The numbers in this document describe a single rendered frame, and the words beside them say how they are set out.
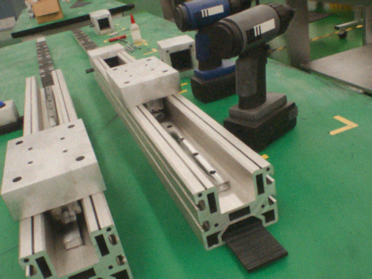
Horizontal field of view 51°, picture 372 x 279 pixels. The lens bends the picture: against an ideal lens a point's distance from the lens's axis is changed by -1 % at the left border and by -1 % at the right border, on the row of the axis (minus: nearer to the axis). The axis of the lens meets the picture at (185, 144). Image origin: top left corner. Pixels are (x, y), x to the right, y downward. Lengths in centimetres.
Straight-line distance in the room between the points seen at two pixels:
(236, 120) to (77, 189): 31
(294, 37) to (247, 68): 220
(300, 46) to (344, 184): 233
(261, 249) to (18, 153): 33
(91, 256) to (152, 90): 36
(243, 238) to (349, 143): 28
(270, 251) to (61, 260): 23
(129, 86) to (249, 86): 21
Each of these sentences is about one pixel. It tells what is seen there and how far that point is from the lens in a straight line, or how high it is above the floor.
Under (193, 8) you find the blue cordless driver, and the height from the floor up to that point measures 99.
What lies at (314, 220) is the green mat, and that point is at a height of 78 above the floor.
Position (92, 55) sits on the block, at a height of 87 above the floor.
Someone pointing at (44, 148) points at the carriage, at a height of 90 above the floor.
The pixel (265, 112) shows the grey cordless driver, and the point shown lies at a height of 84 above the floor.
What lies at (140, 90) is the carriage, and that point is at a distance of 71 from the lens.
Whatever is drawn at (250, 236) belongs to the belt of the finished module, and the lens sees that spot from 48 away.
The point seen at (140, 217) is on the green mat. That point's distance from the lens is 56.
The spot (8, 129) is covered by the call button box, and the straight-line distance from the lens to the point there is 105.
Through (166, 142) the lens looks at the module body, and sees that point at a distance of 55.
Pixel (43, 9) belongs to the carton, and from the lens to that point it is 332.
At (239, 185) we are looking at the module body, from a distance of 50.
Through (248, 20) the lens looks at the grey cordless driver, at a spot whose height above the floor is 99.
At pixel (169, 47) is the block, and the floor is 87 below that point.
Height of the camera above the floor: 110
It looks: 27 degrees down
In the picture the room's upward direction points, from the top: 12 degrees counter-clockwise
